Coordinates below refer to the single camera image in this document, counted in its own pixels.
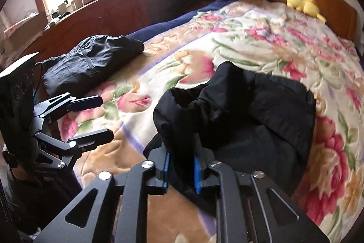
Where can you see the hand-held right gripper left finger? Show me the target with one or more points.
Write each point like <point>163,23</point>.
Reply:
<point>159,171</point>

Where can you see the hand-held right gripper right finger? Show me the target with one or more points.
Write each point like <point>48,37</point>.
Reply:
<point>197,177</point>

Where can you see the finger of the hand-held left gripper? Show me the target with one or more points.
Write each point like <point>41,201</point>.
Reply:
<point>85,103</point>
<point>91,139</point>

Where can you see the navy trench coat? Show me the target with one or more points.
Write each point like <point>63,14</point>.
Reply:
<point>241,117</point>

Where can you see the black folded garment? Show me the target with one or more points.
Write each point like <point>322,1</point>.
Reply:
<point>93,60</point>

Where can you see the cardboard box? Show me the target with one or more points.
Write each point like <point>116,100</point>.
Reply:
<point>25,28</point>

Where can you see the long wooden desk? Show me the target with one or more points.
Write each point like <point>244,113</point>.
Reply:
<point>122,9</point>

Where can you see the navy blue bed sheet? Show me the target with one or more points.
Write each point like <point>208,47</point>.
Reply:
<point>170,22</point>

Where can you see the floral blanket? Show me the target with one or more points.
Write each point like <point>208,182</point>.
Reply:
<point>241,41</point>

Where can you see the yellow plush toy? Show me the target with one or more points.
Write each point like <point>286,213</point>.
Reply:
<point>305,5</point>

